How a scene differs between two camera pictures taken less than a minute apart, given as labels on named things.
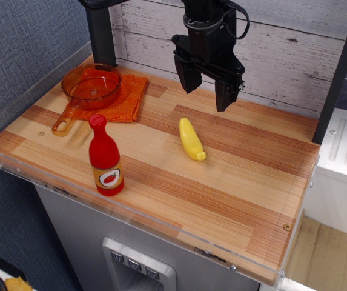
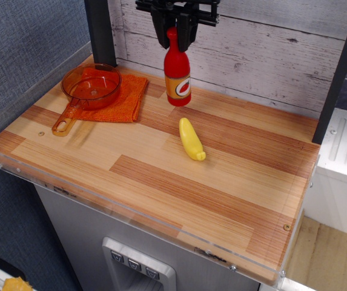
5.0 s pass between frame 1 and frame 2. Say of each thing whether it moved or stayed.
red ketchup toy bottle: moved
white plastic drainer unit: stayed
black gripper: moved
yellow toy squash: stayed
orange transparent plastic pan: stayed
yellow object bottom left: stayed
